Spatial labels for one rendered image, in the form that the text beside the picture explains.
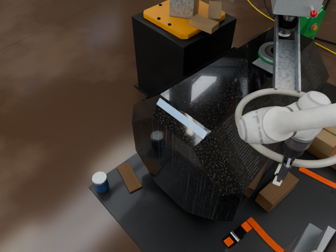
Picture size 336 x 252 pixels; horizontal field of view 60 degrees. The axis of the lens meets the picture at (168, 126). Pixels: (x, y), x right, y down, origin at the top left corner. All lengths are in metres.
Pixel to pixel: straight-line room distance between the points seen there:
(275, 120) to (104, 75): 2.44
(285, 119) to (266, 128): 0.07
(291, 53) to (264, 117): 0.87
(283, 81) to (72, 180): 1.62
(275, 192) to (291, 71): 0.87
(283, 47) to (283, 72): 0.17
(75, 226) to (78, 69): 1.72
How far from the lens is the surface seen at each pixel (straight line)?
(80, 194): 2.26
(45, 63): 3.47
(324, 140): 2.49
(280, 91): 1.53
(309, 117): 0.82
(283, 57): 1.69
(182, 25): 2.29
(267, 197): 2.11
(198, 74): 1.68
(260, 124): 0.90
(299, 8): 1.68
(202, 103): 1.50
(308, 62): 2.06
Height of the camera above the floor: 1.91
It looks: 49 degrees down
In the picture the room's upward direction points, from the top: straight up
